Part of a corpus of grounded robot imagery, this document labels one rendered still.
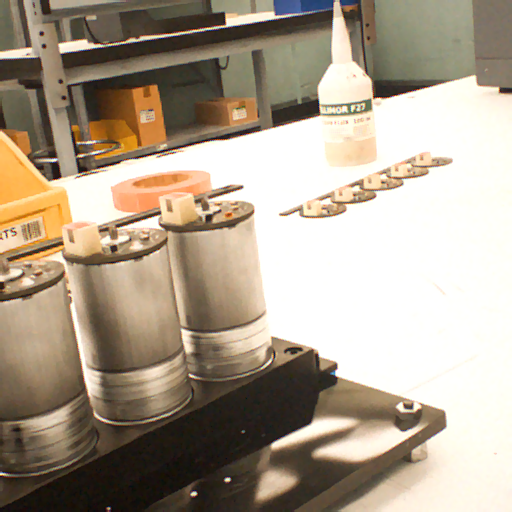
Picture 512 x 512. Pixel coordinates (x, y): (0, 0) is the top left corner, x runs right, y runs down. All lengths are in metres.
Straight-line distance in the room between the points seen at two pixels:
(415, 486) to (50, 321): 0.09
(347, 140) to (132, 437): 0.39
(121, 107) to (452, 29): 2.28
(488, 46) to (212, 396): 0.62
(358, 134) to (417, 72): 5.74
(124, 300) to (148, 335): 0.01
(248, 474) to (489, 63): 0.64
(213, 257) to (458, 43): 5.86
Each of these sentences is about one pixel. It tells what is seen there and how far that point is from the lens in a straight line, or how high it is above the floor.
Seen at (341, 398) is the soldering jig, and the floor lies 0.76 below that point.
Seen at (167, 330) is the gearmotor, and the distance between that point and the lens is 0.22.
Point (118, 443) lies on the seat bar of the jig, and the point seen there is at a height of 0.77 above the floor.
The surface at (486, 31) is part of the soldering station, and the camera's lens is 0.81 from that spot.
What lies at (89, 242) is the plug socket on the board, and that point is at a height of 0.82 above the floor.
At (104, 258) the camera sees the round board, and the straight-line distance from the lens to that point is 0.21.
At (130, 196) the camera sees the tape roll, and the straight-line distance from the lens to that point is 0.53.
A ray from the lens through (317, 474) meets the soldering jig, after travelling 0.21.
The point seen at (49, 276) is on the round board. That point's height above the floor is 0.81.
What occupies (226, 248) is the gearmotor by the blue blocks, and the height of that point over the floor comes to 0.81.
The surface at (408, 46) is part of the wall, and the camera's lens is 6.34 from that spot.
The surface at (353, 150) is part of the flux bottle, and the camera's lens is 0.58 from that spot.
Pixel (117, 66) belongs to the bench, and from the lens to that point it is 2.88.
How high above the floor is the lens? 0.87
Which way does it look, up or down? 16 degrees down
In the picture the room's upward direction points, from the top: 8 degrees counter-clockwise
